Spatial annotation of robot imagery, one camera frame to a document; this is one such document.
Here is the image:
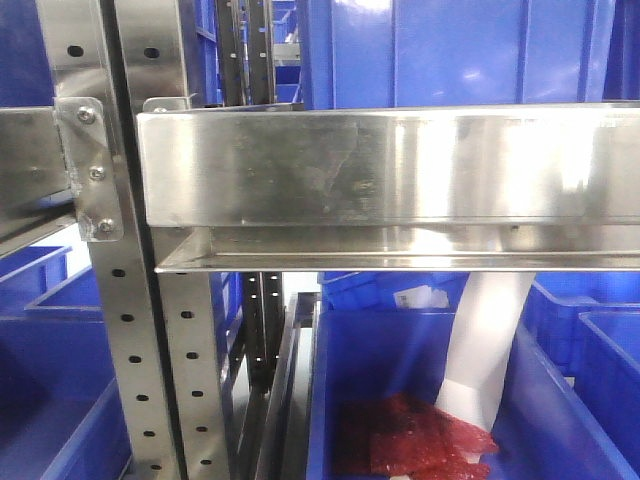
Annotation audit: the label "blue bin with red items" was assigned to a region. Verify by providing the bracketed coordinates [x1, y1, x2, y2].
[306, 310, 637, 479]

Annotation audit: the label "stainless steel shelf beam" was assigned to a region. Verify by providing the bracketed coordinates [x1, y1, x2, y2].
[137, 102, 639, 273]

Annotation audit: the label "perforated steel shelf upright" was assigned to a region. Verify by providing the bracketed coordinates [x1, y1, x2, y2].
[37, 1, 234, 479]

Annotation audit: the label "red plastic bags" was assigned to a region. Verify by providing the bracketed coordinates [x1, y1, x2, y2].
[331, 393, 499, 479]

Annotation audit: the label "blue bin lower left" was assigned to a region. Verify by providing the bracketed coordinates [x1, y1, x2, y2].
[1, 246, 131, 479]

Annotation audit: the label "blue bin upper shelf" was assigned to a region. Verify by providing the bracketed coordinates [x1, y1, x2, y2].
[296, 1, 639, 110]

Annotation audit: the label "steel bracket with screws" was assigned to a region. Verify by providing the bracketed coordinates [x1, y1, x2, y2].
[54, 97, 124, 243]

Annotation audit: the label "blue bin lower right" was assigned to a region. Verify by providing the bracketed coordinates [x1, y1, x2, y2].
[522, 272, 639, 471]

